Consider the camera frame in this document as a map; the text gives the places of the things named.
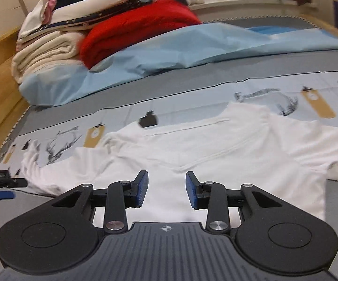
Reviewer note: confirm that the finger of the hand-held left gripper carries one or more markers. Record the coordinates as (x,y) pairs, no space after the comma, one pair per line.
(3,195)

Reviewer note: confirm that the light blue sheet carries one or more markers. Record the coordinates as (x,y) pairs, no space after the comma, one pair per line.
(169,49)

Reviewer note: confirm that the window sill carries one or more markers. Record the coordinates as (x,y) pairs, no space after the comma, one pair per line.
(245,4)

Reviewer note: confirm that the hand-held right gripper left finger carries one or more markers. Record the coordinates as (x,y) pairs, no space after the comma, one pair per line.
(141,188)

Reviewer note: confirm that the pile of folded clothes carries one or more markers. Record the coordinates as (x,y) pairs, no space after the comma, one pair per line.
(98,5)

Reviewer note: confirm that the white shirt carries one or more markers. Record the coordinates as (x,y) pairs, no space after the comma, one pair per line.
(245,158)

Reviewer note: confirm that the cream folded blanket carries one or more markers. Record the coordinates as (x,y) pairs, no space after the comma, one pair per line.
(46,55)

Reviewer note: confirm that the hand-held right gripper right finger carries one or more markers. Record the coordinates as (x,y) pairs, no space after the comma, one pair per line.
(190,189)

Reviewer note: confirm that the printed bed sheet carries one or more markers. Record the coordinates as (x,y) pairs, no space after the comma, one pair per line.
(186,102)

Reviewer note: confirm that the pink cloth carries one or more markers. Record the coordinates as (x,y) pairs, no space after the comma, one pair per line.
(49,4)

